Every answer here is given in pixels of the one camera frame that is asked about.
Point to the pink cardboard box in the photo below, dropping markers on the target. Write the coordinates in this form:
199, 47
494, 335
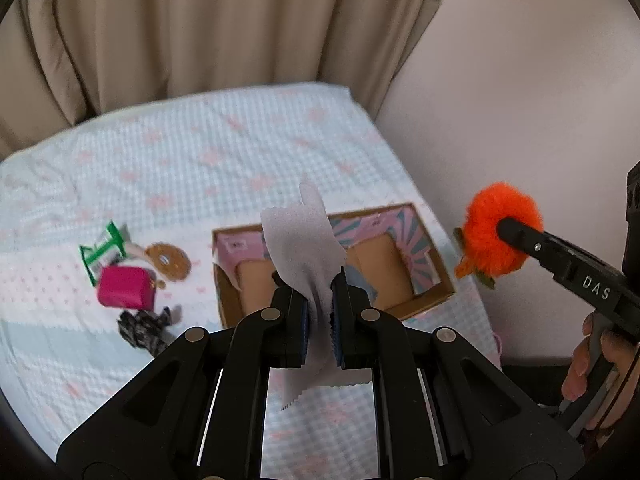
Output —
320, 265

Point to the beige curtain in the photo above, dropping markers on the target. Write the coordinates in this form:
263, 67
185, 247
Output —
220, 30

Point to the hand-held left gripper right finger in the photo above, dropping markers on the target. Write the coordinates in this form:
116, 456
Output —
337, 332

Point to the light checked bed sheet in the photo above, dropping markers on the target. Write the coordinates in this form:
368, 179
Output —
175, 170

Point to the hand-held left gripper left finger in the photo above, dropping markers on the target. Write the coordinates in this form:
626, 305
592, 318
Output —
298, 327

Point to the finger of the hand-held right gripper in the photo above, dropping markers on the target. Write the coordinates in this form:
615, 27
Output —
550, 256

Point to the black patterned scrunchie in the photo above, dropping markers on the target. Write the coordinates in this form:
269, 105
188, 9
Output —
144, 329

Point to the grey cleaning cloth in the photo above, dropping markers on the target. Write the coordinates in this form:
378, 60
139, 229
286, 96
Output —
306, 265

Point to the brown donut coaster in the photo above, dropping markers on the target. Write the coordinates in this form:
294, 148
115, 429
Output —
168, 259

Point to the magenta pouch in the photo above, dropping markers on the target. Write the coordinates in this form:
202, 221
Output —
125, 287

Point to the person's right hand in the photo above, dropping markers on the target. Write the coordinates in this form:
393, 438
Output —
587, 355

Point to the orange fluffy plush toy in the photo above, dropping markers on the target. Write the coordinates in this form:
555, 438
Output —
495, 242

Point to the green white packet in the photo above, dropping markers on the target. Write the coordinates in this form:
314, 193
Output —
102, 251

